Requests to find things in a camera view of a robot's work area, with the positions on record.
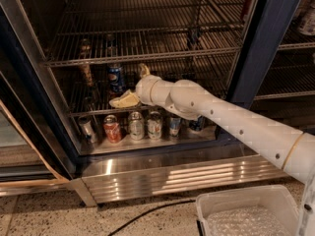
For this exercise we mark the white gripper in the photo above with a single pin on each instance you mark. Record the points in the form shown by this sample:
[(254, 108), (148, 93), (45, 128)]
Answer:
[(143, 88)]

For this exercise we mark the blue pepsi can shelf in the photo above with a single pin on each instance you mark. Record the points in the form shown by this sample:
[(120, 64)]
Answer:
[(116, 78), (197, 125)]

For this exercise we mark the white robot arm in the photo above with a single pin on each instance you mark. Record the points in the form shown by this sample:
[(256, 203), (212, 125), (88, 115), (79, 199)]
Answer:
[(289, 149)]

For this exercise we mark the white green can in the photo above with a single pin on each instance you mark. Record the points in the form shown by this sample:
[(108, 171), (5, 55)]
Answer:
[(136, 126)]

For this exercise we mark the white can with orange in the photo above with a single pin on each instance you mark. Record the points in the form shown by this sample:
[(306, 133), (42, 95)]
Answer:
[(154, 124)]

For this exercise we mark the red soda can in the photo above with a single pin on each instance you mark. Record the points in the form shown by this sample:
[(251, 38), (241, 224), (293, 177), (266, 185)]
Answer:
[(112, 129)]

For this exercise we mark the silver blue can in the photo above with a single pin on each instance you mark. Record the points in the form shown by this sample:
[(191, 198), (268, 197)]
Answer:
[(174, 125)]

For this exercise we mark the silver can bottom left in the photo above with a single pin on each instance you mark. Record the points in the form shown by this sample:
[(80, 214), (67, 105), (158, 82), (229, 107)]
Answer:
[(87, 129)]

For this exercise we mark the stainless steel fridge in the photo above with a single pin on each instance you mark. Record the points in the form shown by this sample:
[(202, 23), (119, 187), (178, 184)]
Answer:
[(108, 172)]

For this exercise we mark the blue pepsi can bottom shelf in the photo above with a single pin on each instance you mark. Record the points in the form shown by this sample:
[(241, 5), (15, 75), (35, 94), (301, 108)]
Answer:
[(197, 125)]

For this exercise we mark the open glass fridge door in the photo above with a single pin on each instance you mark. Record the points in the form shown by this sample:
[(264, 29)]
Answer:
[(35, 151)]

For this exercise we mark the translucent plastic bin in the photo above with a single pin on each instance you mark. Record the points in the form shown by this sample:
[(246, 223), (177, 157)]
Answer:
[(255, 211)]

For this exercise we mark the middle wire fridge shelf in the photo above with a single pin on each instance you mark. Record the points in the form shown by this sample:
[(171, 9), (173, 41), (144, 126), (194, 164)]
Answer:
[(210, 71)]

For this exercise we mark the wire fridge shelf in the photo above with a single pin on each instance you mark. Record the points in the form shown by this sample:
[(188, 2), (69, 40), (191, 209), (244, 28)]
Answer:
[(210, 71), (106, 31)]

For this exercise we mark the upper wire fridge shelf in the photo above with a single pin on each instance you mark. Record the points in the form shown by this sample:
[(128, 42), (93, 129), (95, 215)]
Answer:
[(106, 31)]

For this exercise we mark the right compartment wire shelf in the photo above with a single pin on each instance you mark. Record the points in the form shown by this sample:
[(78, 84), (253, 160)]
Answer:
[(292, 72)]

